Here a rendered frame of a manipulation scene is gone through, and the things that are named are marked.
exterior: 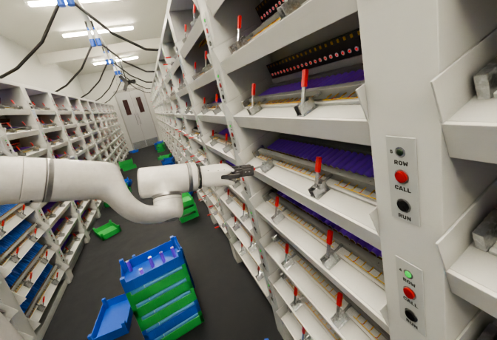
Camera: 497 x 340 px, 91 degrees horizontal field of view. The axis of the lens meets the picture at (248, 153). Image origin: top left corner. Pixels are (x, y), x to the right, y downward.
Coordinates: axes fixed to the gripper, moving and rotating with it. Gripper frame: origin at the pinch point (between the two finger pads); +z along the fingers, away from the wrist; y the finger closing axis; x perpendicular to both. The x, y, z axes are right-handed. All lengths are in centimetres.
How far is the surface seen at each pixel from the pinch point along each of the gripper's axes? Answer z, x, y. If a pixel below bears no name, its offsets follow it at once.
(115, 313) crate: -58, -110, -93
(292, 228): 12.3, -18.8, 7.8
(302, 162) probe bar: 10.9, 4.1, 14.8
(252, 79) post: 9.7, 30.1, -16.0
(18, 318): -105, -93, -89
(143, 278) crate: -36, -62, -50
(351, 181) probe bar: 11.3, 3.4, 32.4
